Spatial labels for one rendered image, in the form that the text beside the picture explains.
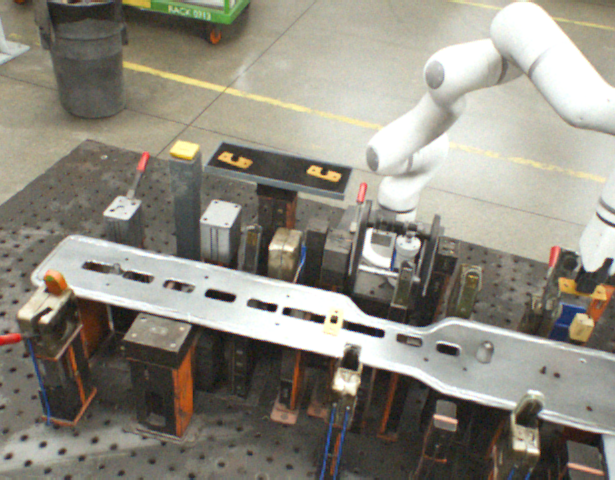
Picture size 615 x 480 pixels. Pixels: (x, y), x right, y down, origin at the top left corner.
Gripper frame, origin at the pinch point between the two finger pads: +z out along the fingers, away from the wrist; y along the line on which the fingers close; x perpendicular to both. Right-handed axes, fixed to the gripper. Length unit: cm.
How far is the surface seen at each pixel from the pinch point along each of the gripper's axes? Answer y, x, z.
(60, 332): 19, -102, 28
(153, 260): -7, -93, 27
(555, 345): -8.8, 3.7, 27.3
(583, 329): -10.9, 8.3, 22.5
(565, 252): -15.7, -0.5, 6.2
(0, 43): -274, -326, 119
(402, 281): -13.0, -32.6, 22.0
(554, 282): -15.0, -0.2, 14.3
